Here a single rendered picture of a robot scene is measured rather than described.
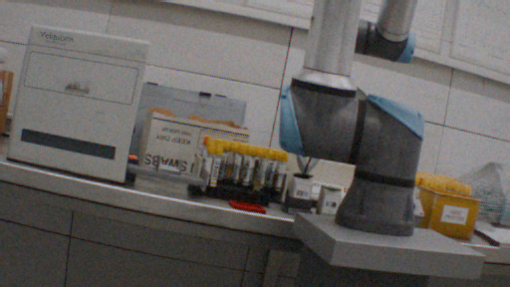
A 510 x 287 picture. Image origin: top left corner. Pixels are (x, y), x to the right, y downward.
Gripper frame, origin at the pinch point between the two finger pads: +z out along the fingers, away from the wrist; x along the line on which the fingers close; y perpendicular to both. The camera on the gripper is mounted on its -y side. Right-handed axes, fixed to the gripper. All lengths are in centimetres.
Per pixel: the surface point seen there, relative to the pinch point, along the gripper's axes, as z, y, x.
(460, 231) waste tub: 8.1, -3.1, -40.3
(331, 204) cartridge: 6.7, -0.4, -7.1
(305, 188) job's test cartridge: 4.1, -1.5, -0.4
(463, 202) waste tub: 1.2, -3.1, -39.2
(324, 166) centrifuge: 0.3, 22.0, -9.3
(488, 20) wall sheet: -53, 57, -64
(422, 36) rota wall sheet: -41, 58, -42
